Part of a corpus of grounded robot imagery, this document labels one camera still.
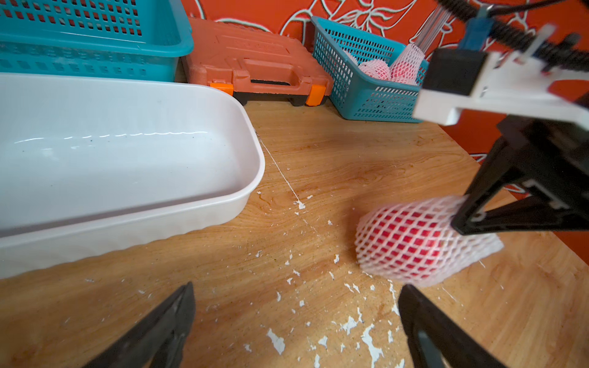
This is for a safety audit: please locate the netted apple upright right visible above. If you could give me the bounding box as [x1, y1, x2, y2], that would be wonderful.
[390, 44, 425, 85]

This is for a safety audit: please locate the teal basket with netted apples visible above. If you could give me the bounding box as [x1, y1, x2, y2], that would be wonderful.
[311, 16, 429, 124]

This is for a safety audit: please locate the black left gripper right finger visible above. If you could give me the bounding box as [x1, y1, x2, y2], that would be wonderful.
[398, 285, 504, 367]

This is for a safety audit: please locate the netted apple middle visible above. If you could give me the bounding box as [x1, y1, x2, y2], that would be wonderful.
[359, 59, 391, 81]

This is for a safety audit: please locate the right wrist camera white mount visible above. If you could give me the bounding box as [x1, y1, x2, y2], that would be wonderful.
[413, 25, 588, 130]

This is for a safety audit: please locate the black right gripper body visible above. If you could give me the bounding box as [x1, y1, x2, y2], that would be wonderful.
[498, 115, 588, 216]

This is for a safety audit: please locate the teal empty basket left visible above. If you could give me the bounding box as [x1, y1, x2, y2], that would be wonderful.
[1, 0, 194, 82]

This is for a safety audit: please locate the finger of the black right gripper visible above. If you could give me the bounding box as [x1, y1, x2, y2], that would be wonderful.
[455, 196, 588, 236]
[451, 137, 533, 236]

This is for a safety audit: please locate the white plastic tray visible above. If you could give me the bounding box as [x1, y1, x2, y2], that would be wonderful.
[1, 73, 265, 278]

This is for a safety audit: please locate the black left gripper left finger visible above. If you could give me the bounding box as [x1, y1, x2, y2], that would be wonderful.
[85, 282, 196, 367]

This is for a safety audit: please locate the orange plastic tool case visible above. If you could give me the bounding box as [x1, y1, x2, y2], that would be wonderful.
[183, 18, 334, 107]

